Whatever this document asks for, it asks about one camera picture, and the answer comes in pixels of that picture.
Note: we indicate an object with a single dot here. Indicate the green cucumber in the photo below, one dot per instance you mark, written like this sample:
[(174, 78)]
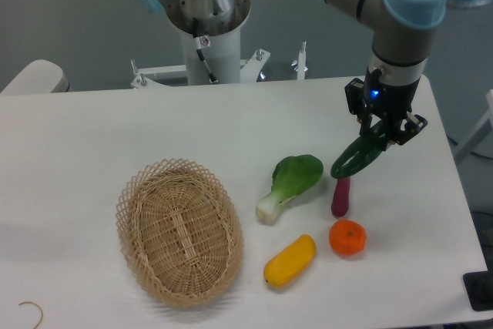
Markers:
[(360, 153)]

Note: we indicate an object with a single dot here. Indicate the woven wicker basket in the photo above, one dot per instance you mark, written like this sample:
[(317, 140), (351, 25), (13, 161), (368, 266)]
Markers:
[(179, 233)]

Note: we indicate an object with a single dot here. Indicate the black box at table edge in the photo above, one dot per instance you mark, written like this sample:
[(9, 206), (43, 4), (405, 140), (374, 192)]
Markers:
[(478, 286)]

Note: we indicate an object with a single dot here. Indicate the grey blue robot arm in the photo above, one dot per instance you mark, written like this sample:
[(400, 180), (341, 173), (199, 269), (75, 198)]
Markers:
[(403, 33)]

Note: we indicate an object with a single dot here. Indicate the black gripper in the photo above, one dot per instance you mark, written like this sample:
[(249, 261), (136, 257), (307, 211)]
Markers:
[(375, 96)]

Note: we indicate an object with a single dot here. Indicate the yellow mango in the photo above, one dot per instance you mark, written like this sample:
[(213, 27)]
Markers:
[(282, 269)]

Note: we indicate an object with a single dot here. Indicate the purple sweet potato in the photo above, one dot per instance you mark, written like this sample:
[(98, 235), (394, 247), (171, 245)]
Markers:
[(341, 198)]

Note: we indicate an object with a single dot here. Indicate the white chair back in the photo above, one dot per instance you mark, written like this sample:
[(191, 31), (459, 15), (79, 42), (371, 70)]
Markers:
[(38, 77)]

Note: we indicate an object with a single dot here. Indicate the white frame at right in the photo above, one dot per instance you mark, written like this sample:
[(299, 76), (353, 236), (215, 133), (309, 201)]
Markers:
[(476, 134)]

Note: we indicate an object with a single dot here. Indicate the green bok choy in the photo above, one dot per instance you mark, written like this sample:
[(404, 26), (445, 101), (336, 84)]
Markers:
[(291, 177)]

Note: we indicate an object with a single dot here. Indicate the orange tangerine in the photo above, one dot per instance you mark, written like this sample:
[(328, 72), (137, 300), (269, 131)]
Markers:
[(347, 237)]

